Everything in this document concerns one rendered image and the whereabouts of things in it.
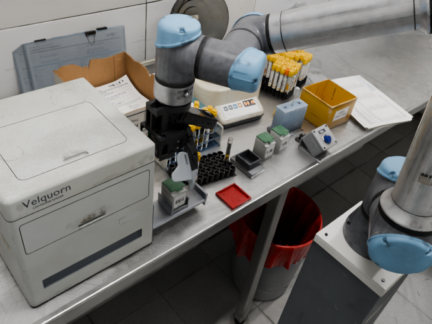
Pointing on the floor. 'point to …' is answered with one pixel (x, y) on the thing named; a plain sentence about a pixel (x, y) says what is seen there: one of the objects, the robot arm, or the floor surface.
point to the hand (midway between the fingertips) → (175, 170)
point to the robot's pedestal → (332, 294)
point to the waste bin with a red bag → (303, 240)
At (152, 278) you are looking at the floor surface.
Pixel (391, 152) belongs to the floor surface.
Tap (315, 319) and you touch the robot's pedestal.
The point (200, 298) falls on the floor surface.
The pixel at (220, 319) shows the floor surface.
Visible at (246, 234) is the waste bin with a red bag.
